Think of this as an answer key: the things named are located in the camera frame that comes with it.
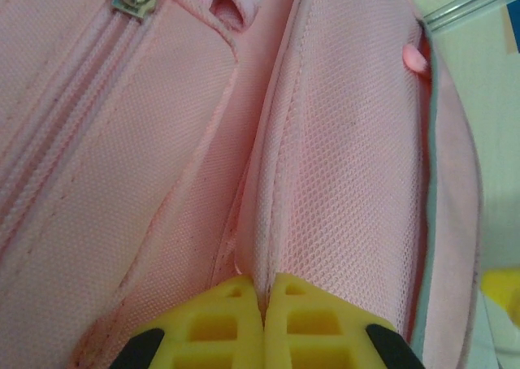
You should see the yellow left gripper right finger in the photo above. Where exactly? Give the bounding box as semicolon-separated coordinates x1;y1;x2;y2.
262;271;426;369

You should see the pink backpack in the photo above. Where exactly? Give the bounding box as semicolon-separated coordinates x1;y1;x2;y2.
0;0;488;369

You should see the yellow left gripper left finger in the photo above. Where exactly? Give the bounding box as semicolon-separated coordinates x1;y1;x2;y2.
115;274;267;369

